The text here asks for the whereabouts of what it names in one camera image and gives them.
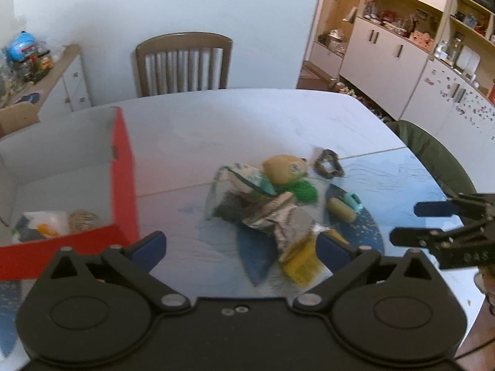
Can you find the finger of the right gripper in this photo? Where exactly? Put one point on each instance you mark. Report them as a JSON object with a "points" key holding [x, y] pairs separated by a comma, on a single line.
{"points": [[471, 206], [428, 238]]}

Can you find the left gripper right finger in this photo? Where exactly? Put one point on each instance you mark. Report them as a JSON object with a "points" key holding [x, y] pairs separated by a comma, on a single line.
{"points": [[349, 266]]}

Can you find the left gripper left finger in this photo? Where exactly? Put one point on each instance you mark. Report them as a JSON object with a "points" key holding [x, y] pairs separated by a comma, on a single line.
{"points": [[130, 266]]}

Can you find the yellow sponge packet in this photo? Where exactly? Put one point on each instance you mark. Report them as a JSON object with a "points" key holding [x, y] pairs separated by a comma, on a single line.
{"points": [[298, 259]]}

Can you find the silver foil snack packet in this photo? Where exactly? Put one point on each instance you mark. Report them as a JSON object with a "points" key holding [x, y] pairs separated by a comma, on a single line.
{"points": [[286, 221]]}

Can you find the green fuzzy yarn ball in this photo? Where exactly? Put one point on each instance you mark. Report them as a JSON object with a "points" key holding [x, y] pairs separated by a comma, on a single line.
{"points": [[304, 191]]}

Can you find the yellow round plush toy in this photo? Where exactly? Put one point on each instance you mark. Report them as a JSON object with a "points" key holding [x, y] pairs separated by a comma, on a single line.
{"points": [[285, 169]]}

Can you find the green white plastic packet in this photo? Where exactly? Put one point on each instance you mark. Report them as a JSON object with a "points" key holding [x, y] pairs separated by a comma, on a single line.
{"points": [[246, 179]]}

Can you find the bag of black beads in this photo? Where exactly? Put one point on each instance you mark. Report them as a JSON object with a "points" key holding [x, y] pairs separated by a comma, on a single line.
{"points": [[227, 205]]}

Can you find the green upholstered chair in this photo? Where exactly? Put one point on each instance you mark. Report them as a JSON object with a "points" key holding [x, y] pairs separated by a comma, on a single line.
{"points": [[447, 172]]}

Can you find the beige patterned scrunchie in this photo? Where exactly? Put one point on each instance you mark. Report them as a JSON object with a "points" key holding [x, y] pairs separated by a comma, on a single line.
{"points": [[81, 221]]}

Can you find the red cardboard box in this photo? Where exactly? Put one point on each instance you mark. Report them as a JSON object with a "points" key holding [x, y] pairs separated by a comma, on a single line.
{"points": [[80, 161]]}

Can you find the white pouch orange print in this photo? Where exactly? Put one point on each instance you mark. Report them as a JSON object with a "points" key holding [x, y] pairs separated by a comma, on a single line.
{"points": [[40, 225]]}

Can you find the cardboard box on cabinet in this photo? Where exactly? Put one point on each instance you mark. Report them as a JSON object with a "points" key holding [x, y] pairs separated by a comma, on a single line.
{"points": [[16, 117]]}

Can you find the white side cabinet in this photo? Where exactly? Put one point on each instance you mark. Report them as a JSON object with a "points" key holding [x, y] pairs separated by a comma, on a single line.
{"points": [[62, 91]]}

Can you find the brown wooden chair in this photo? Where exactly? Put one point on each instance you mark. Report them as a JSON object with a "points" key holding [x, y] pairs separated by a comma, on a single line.
{"points": [[183, 62]]}

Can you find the blue round toy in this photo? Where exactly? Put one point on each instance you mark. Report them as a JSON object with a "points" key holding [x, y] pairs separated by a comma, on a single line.
{"points": [[23, 46]]}

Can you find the white wall cupboard unit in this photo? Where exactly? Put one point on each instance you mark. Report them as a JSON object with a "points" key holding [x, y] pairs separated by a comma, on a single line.
{"points": [[428, 62]]}

